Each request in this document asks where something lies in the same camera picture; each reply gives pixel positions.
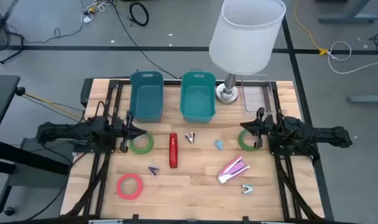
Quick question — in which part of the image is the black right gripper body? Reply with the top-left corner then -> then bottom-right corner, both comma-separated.
254,107 -> 275,149

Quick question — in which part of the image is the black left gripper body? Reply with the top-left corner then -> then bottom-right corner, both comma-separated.
113,110 -> 134,154

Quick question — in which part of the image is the green tape ring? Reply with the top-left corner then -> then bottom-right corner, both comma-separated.
129,133 -> 155,155
237,129 -> 262,152

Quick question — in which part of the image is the red stapler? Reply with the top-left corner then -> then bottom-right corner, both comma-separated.
168,133 -> 179,169

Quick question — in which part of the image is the pink and white stapler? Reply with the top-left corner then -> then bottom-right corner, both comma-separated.
217,154 -> 251,185

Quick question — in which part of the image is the red tape ring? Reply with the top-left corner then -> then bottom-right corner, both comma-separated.
116,173 -> 144,200

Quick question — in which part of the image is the clear plastic container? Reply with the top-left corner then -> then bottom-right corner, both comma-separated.
241,74 -> 275,113

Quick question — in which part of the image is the dark teal plastic bin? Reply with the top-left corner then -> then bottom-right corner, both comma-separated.
129,70 -> 164,123

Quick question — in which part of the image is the teal plastic bin with label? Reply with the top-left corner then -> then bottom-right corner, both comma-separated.
180,71 -> 217,124

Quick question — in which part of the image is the white shade silver table lamp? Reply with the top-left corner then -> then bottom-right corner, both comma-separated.
208,0 -> 287,105

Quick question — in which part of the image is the grey desk foot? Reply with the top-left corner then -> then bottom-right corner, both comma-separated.
346,95 -> 378,105

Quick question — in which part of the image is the black desk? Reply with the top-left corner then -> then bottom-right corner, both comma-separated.
0,74 -> 71,215

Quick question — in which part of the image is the grey desk leg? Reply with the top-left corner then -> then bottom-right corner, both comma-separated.
318,0 -> 378,24

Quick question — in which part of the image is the black aluminium table frame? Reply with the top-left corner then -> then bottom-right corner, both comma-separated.
60,77 -> 336,224

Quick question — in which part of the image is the long black floor cable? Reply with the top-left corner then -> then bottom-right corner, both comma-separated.
109,0 -> 180,80

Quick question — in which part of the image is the thin yellow cable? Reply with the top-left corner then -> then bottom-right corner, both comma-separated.
24,92 -> 84,121

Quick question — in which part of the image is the yellow extension cable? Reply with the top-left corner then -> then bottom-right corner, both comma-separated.
293,0 -> 330,57

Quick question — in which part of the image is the black coiled cable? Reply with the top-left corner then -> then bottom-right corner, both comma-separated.
129,1 -> 150,27

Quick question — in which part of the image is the white cables and adapter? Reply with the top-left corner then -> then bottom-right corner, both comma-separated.
80,0 -> 115,24

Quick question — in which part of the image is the white looped cable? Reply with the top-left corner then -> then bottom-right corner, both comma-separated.
327,40 -> 378,75

